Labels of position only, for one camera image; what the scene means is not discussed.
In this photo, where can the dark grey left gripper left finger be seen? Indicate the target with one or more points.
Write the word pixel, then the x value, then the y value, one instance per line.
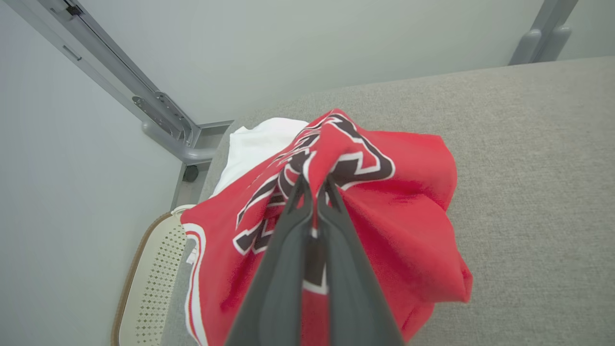
pixel 278 288

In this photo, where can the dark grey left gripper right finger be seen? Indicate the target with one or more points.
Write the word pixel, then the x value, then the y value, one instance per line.
pixel 350 298

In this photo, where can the red Bulls basketball jersey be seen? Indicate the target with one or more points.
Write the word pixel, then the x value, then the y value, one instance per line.
pixel 408 230

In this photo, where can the cream perforated laundry basket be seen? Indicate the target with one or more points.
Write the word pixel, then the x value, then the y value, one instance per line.
pixel 153 298

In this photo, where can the black caster wheel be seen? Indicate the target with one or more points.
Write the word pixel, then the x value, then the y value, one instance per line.
pixel 190 173

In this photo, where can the grey metal frame with hinge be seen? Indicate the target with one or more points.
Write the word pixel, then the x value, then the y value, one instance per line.
pixel 163 110

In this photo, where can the grey metal double post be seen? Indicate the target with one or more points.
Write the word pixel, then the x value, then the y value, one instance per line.
pixel 543 38

